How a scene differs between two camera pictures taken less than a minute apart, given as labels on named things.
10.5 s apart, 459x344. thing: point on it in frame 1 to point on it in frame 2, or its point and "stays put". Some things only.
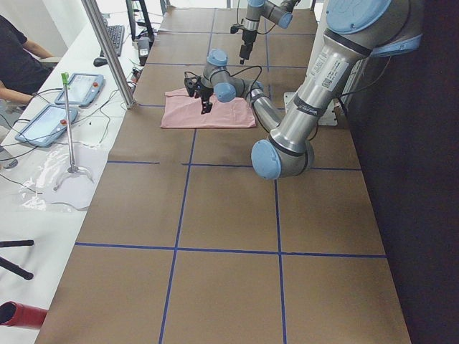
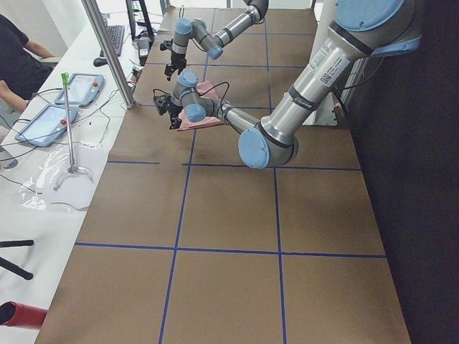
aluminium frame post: [110, 53] stays put
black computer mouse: [99, 61] stays put
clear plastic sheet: [54, 184] stays put
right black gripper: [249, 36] to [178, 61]
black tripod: [12, 266] stays put
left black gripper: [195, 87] to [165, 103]
